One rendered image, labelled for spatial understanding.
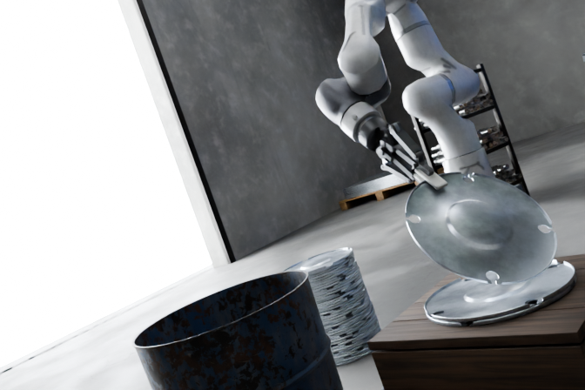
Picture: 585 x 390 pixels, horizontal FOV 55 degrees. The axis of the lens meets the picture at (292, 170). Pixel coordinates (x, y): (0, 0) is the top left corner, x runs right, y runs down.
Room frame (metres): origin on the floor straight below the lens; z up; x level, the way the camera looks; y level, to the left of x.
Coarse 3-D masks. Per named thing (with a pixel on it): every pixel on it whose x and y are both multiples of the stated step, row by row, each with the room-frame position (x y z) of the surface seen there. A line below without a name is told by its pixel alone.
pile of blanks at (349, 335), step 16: (352, 256) 2.09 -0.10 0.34; (320, 272) 2.00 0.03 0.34; (336, 272) 2.01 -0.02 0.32; (352, 272) 2.09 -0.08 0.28; (320, 288) 2.00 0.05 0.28; (336, 288) 2.00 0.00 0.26; (352, 288) 2.04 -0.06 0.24; (320, 304) 2.00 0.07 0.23; (336, 304) 2.00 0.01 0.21; (352, 304) 2.02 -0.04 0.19; (368, 304) 2.09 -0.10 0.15; (336, 320) 2.00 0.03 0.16; (352, 320) 2.01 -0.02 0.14; (368, 320) 2.05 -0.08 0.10; (336, 336) 2.02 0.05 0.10; (352, 336) 2.02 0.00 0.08; (368, 336) 2.03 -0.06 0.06; (336, 352) 2.02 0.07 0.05; (352, 352) 2.00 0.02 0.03; (368, 352) 2.02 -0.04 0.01
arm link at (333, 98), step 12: (324, 84) 1.38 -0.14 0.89; (336, 84) 1.37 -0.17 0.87; (348, 84) 1.39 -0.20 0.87; (384, 84) 1.35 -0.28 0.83; (324, 96) 1.37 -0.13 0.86; (336, 96) 1.34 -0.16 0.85; (348, 96) 1.34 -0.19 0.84; (360, 96) 1.35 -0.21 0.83; (372, 96) 1.35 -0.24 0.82; (384, 96) 1.37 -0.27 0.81; (324, 108) 1.37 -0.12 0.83; (336, 108) 1.34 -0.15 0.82; (348, 108) 1.31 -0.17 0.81; (336, 120) 1.35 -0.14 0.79
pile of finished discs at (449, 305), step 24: (552, 264) 1.13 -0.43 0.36; (456, 288) 1.20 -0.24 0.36; (480, 288) 1.12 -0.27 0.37; (504, 288) 1.07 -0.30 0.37; (528, 288) 1.05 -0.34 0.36; (552, 288) 1.00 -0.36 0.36; (432, 312) 1.11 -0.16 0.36; (456, 312) 1.06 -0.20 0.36; (480, 312) 1.02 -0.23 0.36; (504, 312) 0.96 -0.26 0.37; (528, 312) 0.96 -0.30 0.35
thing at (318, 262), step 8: (344, 248) 2.22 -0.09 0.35; (320, 256) 2.26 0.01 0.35; (328, 256) 2.16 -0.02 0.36; (336, 256) 2.14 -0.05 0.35; (344, 256) 2.08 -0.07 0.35; (296, 264) 2.26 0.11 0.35; (304, 264) 2.22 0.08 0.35; (312, 264) 2.12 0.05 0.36; (320, 264) 2.08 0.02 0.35; (328, 264) 2.04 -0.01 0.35
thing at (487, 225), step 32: (416, 192) 1.16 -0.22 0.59; (448, 192) 1.16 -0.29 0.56; (480, 192) 1.17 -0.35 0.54; (512, 192) 1.17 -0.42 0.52; (416, 224) 1.09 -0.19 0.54; (448, 224) 1.09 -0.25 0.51; (480, 224) 1.09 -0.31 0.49; (512, 224) 1.11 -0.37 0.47; (544, 224) 1.11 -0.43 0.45; (448, 256) 1.04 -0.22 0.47; (480, 256) 1.04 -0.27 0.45; (512, 256) 1.05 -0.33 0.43; (544, 256) 1.05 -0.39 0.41
